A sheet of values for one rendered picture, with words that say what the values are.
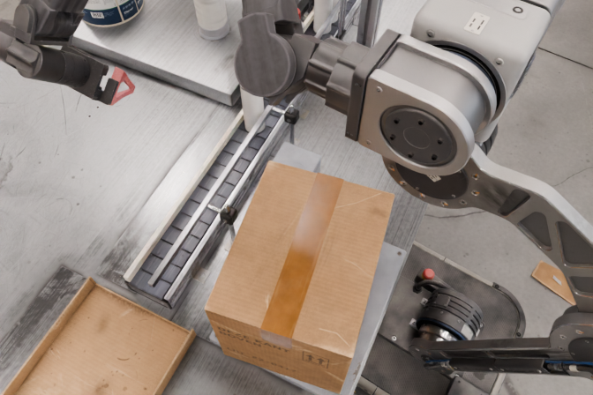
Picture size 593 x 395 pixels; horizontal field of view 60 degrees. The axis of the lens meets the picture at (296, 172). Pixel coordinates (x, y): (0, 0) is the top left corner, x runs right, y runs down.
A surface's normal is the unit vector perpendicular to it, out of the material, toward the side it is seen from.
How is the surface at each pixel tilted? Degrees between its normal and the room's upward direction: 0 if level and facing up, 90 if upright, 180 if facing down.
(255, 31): 50
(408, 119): 90
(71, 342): 0
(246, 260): 0
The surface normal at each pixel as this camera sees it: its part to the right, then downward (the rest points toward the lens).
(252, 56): -0.42, 0.18
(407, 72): 0.00, -0.55
